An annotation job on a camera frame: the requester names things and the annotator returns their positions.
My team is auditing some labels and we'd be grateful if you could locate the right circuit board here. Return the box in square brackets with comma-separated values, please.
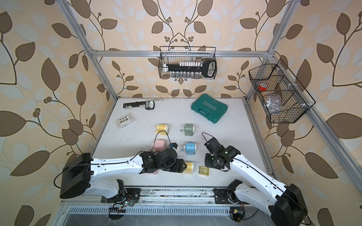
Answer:
[229, 207, 245, 222]

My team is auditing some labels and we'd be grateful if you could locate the green pencil sharpener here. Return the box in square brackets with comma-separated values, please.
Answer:
[180, 124, 195, 136]

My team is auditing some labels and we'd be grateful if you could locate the black wire basket right wall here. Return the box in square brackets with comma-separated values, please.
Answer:
[248, 59, 316, 123]

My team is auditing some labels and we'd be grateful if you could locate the green plastic tool case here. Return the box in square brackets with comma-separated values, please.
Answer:
[191, 94, 228, 124]

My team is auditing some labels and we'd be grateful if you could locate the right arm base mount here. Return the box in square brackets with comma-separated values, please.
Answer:
[214, 188, 242, 205]

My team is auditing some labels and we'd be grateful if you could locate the yellow pencil sharpener back row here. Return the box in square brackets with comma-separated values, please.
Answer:
[155, 124, 169, 136]

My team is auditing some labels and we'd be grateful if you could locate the black wire basket back wall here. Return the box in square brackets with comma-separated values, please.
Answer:
[158, 46, 217, 80]

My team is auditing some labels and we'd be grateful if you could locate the yellow clear tray front row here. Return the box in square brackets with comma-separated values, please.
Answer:
[198, 166, 210, 177]

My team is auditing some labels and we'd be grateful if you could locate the blue pencil sharpener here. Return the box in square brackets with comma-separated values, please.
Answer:
[181, 142, 197, 155]

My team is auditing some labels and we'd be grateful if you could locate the pink pencil sharpener row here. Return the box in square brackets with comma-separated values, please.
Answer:
[152, 139, 166, 151]

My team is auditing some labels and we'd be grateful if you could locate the yellow pencil sharpener row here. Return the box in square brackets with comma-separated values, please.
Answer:
[155, 124, 169, 136]
[183, 162, 195, 174]

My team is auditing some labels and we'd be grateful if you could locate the yellow pencil sharpener front row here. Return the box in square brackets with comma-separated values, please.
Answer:
[183, 162, 195, 174]

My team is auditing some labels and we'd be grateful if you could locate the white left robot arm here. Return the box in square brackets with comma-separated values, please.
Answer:
[60, 148, 187, 201]

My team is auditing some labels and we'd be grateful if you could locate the red tape roll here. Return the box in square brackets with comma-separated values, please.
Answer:
[258, 82, 268, 91]

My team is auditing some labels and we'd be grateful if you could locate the clear bag of coins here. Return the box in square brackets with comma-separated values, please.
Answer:
[115, 113, 137, 129]

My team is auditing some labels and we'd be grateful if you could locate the aluminium front rail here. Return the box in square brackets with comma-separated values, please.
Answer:
[60, 186, 295, 207]

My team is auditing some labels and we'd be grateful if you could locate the black socket rail in basket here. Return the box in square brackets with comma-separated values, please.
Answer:
[158, 58, 217, 79]

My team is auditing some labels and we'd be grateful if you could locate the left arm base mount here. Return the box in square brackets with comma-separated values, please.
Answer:
[101, 179, 141, 203]

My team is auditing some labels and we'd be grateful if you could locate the black wire basket wall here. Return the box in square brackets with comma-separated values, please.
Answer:
[158, 46, 217, 80]
[248, 59, 316, 123]

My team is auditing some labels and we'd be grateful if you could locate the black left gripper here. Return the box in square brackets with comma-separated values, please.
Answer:
[158, 158, 189, 173]

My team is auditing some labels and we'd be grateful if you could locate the clear plastic bag in basket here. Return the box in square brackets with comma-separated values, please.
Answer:
[265, 93, 284, 114]

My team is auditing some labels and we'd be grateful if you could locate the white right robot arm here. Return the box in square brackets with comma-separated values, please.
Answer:
[205, 137, 312, 226]

